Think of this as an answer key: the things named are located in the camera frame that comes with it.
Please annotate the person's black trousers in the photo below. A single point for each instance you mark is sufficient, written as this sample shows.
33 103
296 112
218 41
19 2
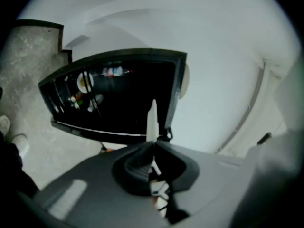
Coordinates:
14 174

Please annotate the plate of yellow sprout food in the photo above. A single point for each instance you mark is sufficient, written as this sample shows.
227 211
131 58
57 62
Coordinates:
83 82

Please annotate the person's white right shoe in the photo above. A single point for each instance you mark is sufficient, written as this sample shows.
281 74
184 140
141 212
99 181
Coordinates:
21 145

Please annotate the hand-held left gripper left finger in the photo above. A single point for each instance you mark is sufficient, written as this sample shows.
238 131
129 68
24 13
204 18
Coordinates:
95 186

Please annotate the person's white left shoe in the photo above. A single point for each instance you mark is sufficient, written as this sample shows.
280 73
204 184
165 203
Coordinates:
4 126

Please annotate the black cabinet fridge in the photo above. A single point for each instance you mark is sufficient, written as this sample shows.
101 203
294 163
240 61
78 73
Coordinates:
133 103

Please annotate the person's white shoe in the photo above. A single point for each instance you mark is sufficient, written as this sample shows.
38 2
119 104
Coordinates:
21 145
4 126

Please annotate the red-capped drink bottle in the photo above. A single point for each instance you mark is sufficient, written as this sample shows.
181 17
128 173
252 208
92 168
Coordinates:
114 71

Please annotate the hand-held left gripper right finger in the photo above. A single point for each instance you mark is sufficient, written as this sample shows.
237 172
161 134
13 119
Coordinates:
209 179

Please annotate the small coloured jars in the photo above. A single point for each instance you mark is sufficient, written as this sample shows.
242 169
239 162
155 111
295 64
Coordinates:
76 101

